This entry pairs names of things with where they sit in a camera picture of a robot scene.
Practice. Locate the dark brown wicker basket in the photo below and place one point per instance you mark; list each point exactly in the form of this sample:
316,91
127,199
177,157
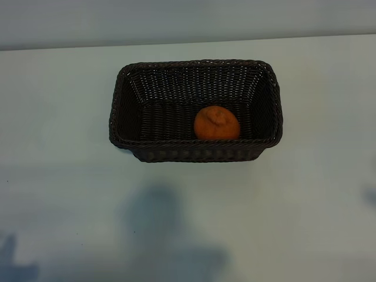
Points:
161,123

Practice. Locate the orange fruit with nub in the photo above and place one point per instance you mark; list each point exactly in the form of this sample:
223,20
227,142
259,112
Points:
214,129

